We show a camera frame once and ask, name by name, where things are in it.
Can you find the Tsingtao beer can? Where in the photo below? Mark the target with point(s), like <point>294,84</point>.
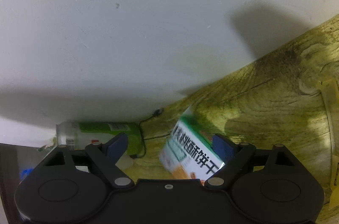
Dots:
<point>77,135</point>

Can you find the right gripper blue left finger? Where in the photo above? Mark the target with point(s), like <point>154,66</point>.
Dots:
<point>104,158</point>

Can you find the clear cracker pack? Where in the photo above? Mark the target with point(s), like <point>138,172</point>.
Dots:
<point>329,92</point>

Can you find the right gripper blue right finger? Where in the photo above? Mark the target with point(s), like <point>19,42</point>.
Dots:
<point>237,158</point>

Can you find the walnut biscuit pack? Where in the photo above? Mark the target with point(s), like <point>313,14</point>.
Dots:
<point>187,153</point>

